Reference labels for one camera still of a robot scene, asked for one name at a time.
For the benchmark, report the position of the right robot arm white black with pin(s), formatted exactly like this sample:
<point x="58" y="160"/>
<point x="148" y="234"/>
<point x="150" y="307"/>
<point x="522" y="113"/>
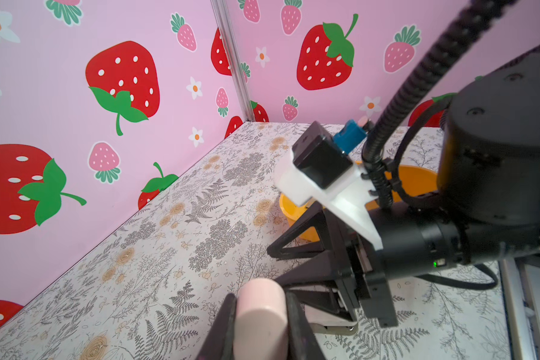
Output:
<point x="486" y="206"/>

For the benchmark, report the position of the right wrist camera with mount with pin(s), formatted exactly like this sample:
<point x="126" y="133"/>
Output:
<point x="318" y="167"/>

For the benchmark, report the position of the aluminium corner post left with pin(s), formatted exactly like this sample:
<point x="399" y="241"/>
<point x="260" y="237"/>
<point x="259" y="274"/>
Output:
<point x="224" y="23"/>

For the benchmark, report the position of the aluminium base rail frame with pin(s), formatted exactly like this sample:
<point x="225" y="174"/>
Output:
<point x="520" y="279"/>

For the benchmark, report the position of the yellow plastic tray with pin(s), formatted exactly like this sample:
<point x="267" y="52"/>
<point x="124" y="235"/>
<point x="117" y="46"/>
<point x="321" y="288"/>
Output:
<point x="415" y="180"/>

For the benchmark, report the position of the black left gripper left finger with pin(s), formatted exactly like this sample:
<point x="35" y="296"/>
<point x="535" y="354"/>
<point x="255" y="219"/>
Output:
<point x="218" y="344"/>

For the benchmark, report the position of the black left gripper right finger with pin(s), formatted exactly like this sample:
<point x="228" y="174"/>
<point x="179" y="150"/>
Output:
<point x="303" y="344"/>

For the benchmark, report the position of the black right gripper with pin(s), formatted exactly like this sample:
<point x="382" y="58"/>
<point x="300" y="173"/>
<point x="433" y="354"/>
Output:
<point x="369" y="270"/>

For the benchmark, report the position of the pink white small stapler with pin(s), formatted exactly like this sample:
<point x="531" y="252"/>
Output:
<point x="261" y="321"/>

